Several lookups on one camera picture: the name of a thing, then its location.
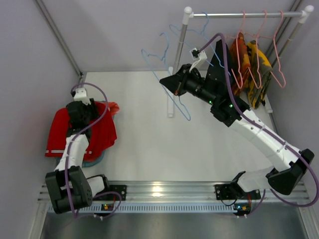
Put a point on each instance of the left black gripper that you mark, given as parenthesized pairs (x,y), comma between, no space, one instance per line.
(81,105)

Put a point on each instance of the orange camouflage trousers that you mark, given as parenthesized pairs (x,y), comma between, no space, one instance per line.
(241,72)

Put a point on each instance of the aluminium mounting rail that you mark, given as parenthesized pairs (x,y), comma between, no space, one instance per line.
(179,191)

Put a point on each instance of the red trousers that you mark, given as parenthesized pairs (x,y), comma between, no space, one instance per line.
(57,134)

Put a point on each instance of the teal plastic bin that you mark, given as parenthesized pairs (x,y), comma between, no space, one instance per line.
(99,159)

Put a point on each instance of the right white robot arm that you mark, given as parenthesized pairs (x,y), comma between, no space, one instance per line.
(288,163)

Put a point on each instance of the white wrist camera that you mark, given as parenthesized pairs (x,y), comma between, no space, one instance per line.
(80,95)
(199,57)

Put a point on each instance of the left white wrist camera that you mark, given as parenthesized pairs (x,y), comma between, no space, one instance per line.
(80,95)

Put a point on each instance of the white metal clothes rack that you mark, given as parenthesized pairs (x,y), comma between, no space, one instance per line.
(230,24)

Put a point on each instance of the yellow camouflage trousers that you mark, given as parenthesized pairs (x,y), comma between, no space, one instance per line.
(261,75)

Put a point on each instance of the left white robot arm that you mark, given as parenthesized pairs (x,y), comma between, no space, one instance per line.
(68,188)

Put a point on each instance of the grey slotted cable duct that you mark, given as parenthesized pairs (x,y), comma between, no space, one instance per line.
(103,208)

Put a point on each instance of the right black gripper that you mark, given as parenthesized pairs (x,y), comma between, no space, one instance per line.
(181,81)

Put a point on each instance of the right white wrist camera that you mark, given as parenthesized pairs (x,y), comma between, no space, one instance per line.
(199,57)

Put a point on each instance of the orange white tie-dye trousers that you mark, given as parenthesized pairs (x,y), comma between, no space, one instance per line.
(113,108)

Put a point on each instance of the black trousers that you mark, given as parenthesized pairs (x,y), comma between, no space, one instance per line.
(216,67)

